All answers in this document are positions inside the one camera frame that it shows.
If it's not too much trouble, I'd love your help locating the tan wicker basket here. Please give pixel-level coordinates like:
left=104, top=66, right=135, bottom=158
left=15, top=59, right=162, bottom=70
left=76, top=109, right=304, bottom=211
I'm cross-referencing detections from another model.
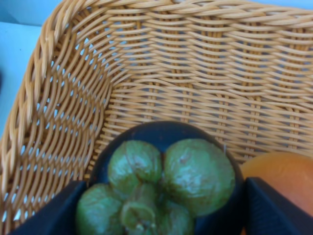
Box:
left=0, top=0, right=313, bottom=235

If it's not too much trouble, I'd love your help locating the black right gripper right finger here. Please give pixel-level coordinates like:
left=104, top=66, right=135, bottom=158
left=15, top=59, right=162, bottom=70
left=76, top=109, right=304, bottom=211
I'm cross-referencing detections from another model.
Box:
left=246, top=178, right=313, bottom=235

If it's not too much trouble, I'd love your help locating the dark purple mangosteen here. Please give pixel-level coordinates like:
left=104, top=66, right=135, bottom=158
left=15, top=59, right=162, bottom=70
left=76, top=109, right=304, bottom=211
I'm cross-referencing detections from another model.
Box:
left=75, top=121, right=244, bottom=235

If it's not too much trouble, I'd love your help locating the orange bread bun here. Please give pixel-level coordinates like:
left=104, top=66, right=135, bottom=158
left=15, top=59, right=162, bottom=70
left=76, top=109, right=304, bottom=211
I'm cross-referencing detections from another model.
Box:
left=241, top=152, right=313, bottom=216

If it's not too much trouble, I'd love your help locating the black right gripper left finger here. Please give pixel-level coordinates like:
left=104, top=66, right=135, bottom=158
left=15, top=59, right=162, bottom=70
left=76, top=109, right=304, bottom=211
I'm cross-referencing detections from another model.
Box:
left=10, top=181, right=87, bottom=235

